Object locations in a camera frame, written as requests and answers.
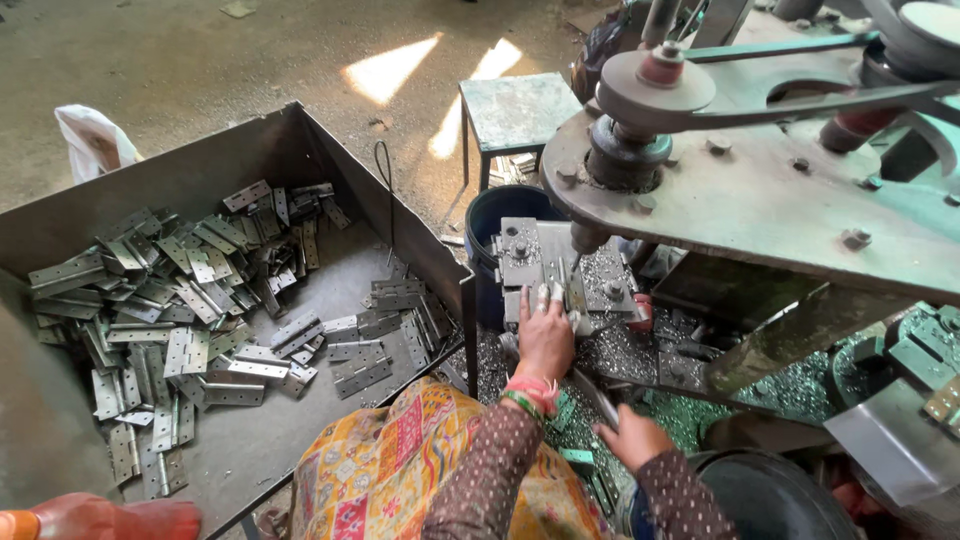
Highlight person's right hand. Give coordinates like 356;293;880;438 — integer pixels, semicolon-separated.
591;405;676;476

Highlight person's left hand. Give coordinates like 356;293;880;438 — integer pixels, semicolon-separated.
516;282;594;381

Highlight grey metal lever handle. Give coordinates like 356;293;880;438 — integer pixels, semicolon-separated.
571;367;621;431

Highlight steel hinge workpiece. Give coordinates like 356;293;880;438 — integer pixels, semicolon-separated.
551;258;601;320

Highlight heap of metal shavings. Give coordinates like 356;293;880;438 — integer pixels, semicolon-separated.
450;303;837;481

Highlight red and green wrist bangles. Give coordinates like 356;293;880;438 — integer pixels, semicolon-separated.
501;374;562;422

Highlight black round wheel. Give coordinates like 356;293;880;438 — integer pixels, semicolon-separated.
688;448;865;540

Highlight grey steel drilling jig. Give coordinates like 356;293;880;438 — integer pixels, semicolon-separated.
492;216;640;335

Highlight yellow patterned garment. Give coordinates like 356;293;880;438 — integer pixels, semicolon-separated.
288;376;610;540

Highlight blue plastic bucket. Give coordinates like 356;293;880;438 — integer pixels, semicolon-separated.
464;184;571;332

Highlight small heap of hinges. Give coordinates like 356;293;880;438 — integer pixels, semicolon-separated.
489;152;540;187

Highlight bent grey metal plate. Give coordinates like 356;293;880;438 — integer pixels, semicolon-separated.
823;399;960;510

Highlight green drill press machine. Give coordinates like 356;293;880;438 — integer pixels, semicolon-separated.
539;0;960;399

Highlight green steel clamping fixture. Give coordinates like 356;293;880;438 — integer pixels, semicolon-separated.
825;303;960;440

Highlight large grey metal tray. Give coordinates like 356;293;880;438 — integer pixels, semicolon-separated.
0;100;481;540

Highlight green metal stool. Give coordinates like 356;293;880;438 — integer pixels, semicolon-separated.
458;72;585;193

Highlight dark crumpled bag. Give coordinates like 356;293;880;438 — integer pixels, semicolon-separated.
569;6;650;105

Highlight dark drive belt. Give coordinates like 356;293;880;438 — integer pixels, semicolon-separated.
596;30;960;138

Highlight pile of steel hinges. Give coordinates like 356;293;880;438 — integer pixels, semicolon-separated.
27;179;456;501

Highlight white plastic bag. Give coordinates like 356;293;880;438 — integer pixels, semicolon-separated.
54;103;145;186

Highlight bent wire loop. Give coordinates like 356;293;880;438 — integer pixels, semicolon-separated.
373;139;398;260

